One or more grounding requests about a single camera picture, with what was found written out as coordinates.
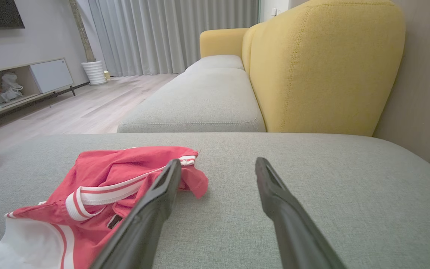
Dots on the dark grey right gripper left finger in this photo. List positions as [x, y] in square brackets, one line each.
[144, 224]

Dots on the large grey sofa chaise seat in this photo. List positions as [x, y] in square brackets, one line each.
[312, 179]

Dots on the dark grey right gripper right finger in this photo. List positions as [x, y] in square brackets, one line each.
[293, 231]

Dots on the red white basketball jersey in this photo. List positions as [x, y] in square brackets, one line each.
[103, 172]

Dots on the brown tree trunk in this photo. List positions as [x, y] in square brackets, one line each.
[82, 30]

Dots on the yellow sofa armrest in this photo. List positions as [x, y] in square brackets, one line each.
[220, 42]

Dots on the yellow sofa back cushion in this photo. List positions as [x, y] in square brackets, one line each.
[327, 67]

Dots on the grey sofa seat cushion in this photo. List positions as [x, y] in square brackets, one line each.
[200, 101]
[215, 62]

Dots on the white plush toy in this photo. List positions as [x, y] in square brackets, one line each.
[10, 87]

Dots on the light grey pleated curtain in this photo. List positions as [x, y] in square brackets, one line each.
[170, 33]

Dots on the small yellow object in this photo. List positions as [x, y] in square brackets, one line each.
[107, 75]

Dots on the white teal tv cabinet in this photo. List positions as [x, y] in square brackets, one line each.
[50, 76]

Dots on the white wall switch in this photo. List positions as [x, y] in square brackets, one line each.
[274, 12]

